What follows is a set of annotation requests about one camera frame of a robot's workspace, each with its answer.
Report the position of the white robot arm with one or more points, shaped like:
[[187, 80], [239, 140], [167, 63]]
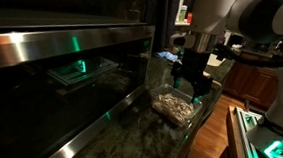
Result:
[[259, 20]]

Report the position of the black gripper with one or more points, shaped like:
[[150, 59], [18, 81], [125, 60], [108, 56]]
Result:
[[192, 70]]

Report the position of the clear plastic lunch box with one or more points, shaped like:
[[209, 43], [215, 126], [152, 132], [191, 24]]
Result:
[[167, 89]]

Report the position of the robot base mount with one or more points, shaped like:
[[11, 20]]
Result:
[[258, 138]]

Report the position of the dark curtain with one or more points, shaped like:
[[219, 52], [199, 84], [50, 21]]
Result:
[[166, 17]]

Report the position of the orange bottle on sill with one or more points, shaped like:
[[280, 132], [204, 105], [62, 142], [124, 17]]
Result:
[[189, 17]]

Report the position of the pale food pieces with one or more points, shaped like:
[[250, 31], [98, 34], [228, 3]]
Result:
[[175, 109]]

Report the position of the wooden kitchen cabinet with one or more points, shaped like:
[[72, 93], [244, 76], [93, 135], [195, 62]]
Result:
[[258, 85]]

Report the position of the stainless steel microwave oven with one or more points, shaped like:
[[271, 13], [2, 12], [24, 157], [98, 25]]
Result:
[[63, 77]]

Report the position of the green soap bottle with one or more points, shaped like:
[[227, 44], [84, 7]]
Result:
[[182, 13]]

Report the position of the white window sill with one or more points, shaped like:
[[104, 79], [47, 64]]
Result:
[[181, 24]]

